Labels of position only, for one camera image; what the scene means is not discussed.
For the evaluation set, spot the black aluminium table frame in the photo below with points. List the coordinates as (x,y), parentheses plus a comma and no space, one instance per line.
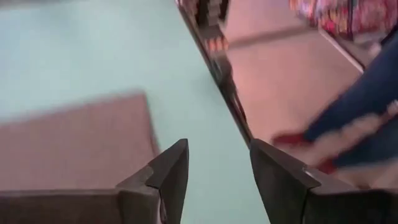
(217,67)

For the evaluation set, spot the person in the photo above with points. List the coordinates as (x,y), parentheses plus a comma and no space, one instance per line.
(370,90)

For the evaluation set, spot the grey towel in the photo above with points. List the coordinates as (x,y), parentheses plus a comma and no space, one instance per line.
(77,143)

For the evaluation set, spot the green table mat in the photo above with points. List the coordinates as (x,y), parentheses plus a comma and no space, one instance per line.
(109,46)

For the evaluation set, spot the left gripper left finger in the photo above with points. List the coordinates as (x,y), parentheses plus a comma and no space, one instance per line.
(168,180)

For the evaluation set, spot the backlit black keyboard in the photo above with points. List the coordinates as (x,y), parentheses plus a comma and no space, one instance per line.
(335,15)

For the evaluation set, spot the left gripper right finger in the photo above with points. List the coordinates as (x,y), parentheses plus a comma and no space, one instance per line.
(280,186)

